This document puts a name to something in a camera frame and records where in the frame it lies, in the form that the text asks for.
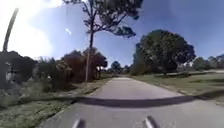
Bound tall thin pine tree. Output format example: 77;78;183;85
62;0;144;84

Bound reddish brown bushes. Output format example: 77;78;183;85
36;46;109;90

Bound grey asphalt path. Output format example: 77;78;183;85
37;76;224;128

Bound large broad green tree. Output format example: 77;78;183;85
129;29;197;76

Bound robot's own part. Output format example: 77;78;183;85
71;118;82;128
144;116;154;128

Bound dry grass field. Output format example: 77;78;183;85
130;69;224;107

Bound grass verge with bushes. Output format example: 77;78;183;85
0;74;113;128

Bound distant row of trees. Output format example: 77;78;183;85
192;53;224;72

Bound leaning pole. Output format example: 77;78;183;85
2;7;20;53

